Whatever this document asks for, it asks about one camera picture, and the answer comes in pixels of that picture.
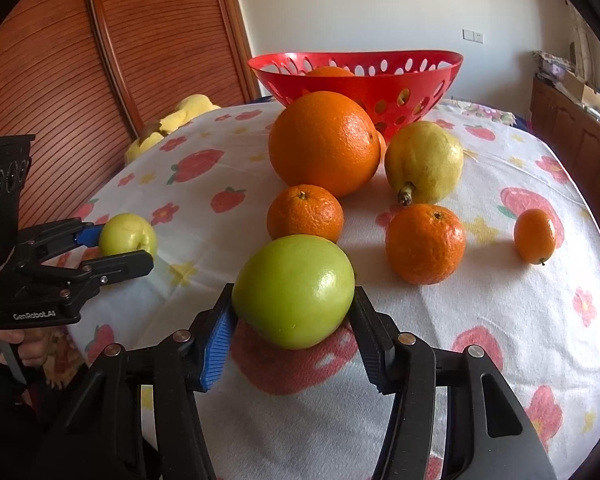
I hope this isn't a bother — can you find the cardboard box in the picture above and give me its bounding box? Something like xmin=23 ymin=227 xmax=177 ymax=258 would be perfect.
xmin=565 ymin=72 xmax=600 ymax=107

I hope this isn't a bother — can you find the strawberry print white blanket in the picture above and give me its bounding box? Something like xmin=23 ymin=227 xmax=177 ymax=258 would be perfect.
xmin=45 ymin=97 xmax=600 ymax=480

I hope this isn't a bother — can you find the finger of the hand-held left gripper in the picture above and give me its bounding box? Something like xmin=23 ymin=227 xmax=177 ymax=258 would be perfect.
xmin=30 ymin=250 xmax=155 ymax=306
xmin=16 ymin=218 xmax=106 ymax=263

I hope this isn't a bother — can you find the large orange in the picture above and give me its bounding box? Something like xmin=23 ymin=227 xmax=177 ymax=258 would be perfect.
xmin=268 ymin=91 xmax=382 ymax=199

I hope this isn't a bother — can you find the patterned curtain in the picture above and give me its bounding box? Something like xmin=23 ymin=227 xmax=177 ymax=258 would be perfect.
xmin=567 ymin=5 xmax=600 ymax=76

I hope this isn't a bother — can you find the wooden sideboard cabinet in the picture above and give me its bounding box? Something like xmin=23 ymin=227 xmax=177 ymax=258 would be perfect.
xmin=530 ymin=75 xmax=600 ymax=196

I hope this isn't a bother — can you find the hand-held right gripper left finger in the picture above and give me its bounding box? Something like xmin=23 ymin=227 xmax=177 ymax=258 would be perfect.
xmin=40 ymin=284 xmax=238 ymax=480

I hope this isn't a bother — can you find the yellow pear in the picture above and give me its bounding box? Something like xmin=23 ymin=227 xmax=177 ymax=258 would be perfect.
xmin=384 ymin=121 xmax=465 ymax=207

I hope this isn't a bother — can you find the yellow plush toy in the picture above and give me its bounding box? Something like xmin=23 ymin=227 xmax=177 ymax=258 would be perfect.
xmin=125 ymin=94 xmax=223 ymax=163

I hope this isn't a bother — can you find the person's left hand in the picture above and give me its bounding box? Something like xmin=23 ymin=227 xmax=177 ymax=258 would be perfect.
xmin=0 ymin=319 xmax=49 ymax=376

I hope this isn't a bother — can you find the wooden slatted wardrobe door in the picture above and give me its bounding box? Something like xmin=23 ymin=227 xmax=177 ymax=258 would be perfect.
xmin=0 ymin=0 xmax=258 ymax=241

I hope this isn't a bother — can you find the red plastic basket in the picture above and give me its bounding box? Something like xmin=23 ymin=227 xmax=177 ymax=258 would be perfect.
xmin=247 ymin=50 xmax=465 ymax=143

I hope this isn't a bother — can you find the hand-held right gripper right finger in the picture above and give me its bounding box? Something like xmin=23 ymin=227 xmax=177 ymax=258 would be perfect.
xmin=347 ymin=286 xmax=561 ymax=480

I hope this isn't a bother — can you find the folded patterned cloth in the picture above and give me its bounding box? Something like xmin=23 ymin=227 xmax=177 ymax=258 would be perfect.
xmin=532 ymin=50 xmax=567 ymax=81

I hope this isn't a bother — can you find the mandarin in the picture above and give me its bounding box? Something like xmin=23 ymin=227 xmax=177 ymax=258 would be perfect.
xmin=266 ymin=184 xmax=345 ymax=244
xmin=385 ymin=204 xmax=467 ymax=286

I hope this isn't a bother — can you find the medium orange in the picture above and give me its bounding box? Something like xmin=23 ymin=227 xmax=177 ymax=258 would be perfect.
xmin=305 ymin=66 xmax=356 ymax=78

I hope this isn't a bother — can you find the kumquat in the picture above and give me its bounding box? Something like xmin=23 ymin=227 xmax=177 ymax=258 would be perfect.
xmin=513 ymin=208 xmax=557 ymax=266

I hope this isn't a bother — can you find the large green apple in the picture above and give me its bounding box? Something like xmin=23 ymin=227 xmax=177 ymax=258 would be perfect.
xmin=231 ymin=234 xmax=356 ymax=351

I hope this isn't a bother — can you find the small green apple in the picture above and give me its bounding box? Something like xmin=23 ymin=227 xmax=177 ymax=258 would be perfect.
xmin=98 ymin=213 xmax=158 ymax=261

